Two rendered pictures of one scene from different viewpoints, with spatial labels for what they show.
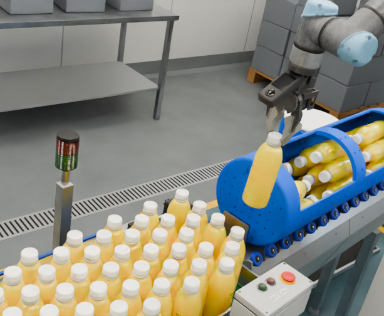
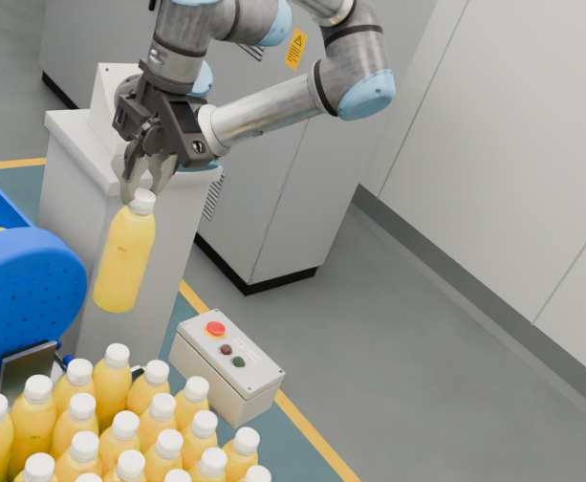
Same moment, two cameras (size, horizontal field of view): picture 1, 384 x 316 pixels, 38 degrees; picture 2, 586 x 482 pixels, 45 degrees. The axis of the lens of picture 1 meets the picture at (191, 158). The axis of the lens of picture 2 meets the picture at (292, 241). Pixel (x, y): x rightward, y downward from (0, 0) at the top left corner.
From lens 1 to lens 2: 1.40 m
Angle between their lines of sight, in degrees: 82
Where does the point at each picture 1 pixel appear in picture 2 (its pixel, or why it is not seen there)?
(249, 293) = (249, 379)
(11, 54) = not seen: outside the picture
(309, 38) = (209, 35)
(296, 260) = not seen: hidden behind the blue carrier
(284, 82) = (186, 118)
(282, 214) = (80, 284)
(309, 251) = not seen: hidden behind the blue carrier
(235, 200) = not seen: outside the picture
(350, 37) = (279, 13)
